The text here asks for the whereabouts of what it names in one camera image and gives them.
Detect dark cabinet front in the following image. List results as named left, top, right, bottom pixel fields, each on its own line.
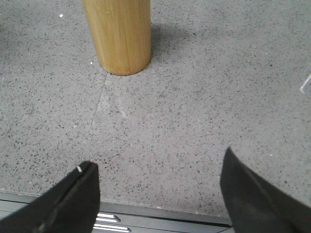
left=0, top=191, right=234, bottom=233

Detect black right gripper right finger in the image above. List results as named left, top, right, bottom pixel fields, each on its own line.
left=220, top=148, right=311, bottom=233

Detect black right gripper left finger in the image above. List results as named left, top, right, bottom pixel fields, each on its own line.
left=0, top=161, right=100, bottom=233

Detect bamboo wooden cup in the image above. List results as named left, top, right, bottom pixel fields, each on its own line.
left=83, top=0, right=151, bottom=76

